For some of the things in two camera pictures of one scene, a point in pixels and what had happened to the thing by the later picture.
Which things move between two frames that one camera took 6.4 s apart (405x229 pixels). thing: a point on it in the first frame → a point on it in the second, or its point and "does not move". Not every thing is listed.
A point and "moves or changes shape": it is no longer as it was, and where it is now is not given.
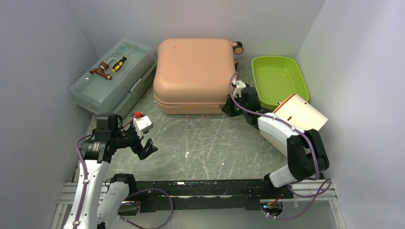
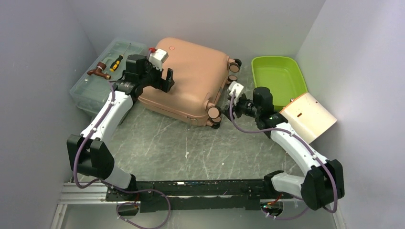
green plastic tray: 277,78 does not move
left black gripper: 137,147 → 162,84
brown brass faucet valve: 103,66 does not move
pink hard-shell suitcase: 192,75 moves or changes shape
